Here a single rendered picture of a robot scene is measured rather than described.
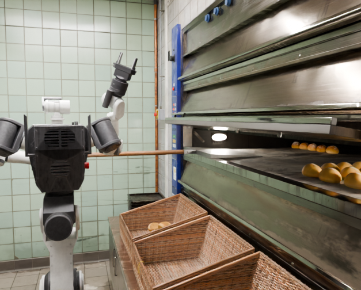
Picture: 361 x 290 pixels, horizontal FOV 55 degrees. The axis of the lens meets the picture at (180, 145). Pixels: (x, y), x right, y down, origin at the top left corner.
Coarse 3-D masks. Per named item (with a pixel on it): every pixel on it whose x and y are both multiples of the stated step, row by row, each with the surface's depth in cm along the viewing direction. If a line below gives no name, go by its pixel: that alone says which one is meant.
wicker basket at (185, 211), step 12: (156, 204) 257; (168, 204) 261; (180, 204) 258; (192, 204) 233; (120, 216) 244; (132, 216) 253; (156, 216) 258; (168, 216) 262; (180, 216) 250; (192, 216) 230; (204, 216) 211; (120, 228) 248; (132, 228) 253; (144, 228) 256; (168, 228) 205; (132, 240) 198; (156, 252) 203
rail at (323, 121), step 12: (192, 120) 196; (204, 120) 177; (216, 120) 162; (228, 120) 149; (240, 120) 138; (252, 120) 128; (264, 120) 120; (276, 120) 113; (288, 120) 106; (300, 120) 101; (312, 120) 95; (324, 120) 91; (336, 120) 89
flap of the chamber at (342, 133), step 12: (168, 120) 249; (180, 120) 220; (264, 132) 145; (276, 132) 126; (288, 132) 112; (300, 132) 101; (312, 132) 95; (324, 132) 90; (336, 132) 89; (348, 132) 90; (360, 132) 91
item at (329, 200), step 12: (192, 156) 244; (228, 168) 185; (240, 168) 172; (252, 168) 171; (264, 180) 149; (276, 180) 140; (288, 180) 138; (288, 192) 132; (300, 192) 125; (312, 192) 118; (324, 192) 116; (324, 204) 113; (336, 204) 107; (348, 204) 103; (360, 204) 100; (360, 216) 98
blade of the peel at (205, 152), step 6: (198, 150) 259; (204, 150) 259; (210, 150) 259; (216, 150) 259; (222, 150) 259; (228, 150) 259; (234, 150) 258; (204, 156) 221; (210, 156) 212; (216, 156) 212; (222, 156) 214; (228, 156) 215; (234, 156) 216; (240, 156) 217; (246, 156) 218; (252, 156) 220; (258, 156) 221
